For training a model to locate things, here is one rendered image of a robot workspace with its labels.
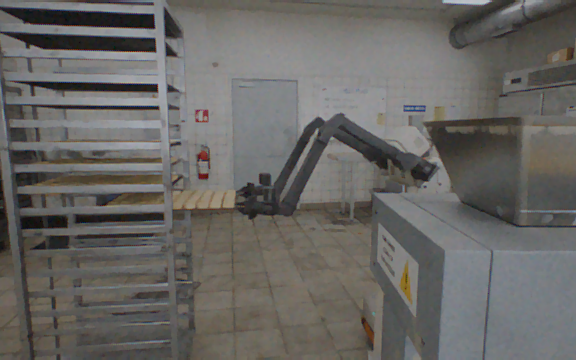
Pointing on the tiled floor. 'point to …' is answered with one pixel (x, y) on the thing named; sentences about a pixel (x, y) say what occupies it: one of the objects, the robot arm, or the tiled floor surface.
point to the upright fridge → (557, 89)
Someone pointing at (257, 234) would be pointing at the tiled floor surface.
